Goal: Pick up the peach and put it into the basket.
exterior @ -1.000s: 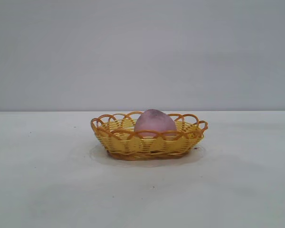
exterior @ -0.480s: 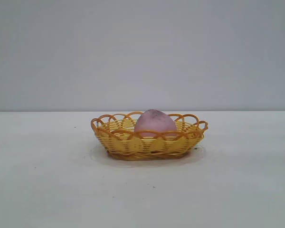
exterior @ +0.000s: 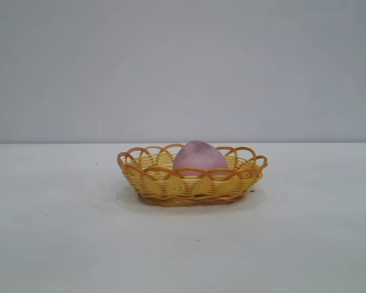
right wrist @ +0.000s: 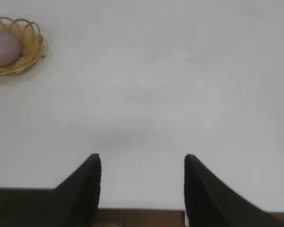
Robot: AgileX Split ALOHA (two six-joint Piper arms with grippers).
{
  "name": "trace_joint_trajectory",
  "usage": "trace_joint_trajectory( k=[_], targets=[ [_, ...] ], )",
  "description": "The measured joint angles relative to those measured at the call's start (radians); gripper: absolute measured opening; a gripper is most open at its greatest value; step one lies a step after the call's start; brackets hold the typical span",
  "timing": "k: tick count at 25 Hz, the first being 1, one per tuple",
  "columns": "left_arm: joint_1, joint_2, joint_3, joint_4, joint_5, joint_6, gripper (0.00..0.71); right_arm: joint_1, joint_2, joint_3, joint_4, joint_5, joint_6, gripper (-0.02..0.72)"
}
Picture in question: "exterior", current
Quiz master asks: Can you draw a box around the pink peach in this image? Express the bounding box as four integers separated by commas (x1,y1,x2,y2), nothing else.
173,140,229,181

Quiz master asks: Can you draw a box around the yellow woven wicker basket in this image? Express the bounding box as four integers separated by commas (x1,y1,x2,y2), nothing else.
116,142,268,207

